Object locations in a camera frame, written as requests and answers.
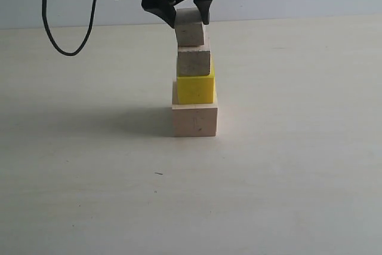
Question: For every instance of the yellow wooden cube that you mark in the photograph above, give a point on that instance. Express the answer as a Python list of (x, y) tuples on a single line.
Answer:
[(196, 90)]

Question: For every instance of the large natural wooden cube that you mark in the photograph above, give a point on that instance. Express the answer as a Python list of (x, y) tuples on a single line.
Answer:
[(199, 120)]

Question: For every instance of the small wooden cube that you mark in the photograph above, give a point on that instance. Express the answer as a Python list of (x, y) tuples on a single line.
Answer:
[(189, 28)]

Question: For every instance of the medium natural wooden cube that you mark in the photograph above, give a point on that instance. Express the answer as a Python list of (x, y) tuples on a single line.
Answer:
[(194, 60)]

